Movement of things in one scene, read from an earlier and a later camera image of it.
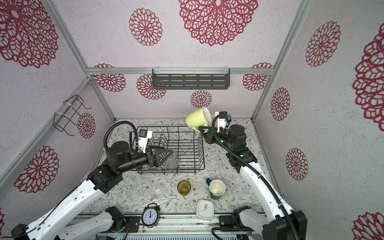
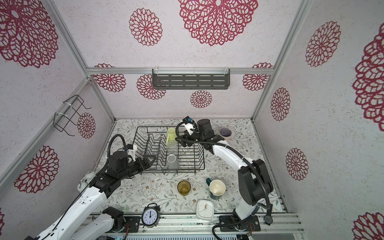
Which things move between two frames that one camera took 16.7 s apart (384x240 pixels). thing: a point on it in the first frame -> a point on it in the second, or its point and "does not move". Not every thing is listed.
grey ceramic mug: [172, 163] does not move
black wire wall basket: [68, 112] does not move
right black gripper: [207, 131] -> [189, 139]
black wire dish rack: [185, 143] does not move
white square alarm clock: [205, 209] does not move
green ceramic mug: [200, 117] -> [171, 135]
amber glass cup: [183, 187] does not move
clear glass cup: [156, 191] -> [172, 145]
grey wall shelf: [191, 78] does not move
